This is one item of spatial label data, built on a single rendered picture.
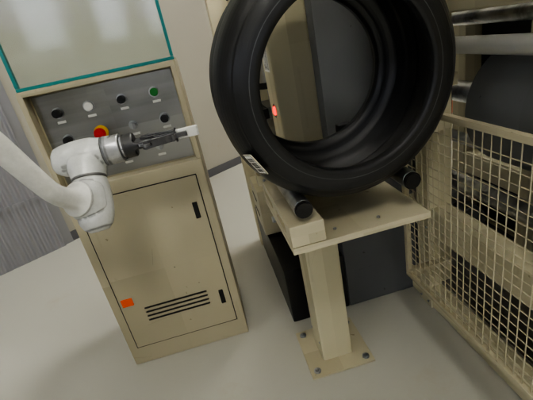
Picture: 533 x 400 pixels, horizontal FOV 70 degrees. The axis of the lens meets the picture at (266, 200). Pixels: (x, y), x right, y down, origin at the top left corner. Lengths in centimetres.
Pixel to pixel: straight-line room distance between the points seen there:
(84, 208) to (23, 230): 237
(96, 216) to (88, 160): 17
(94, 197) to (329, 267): 85
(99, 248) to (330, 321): 98
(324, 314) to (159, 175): 85
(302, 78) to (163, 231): 84
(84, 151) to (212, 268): 77
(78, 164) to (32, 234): 234
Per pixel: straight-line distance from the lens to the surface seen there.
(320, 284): 150
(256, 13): 80
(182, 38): 402
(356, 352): 177
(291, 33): 120
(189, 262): 170
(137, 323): 189
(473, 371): 176
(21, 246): 357
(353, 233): 98
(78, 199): 117
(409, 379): 170
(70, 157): 127
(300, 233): 93
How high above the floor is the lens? 130
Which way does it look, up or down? 23 degrees down
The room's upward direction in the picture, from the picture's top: 12 degrees counter-clockwise
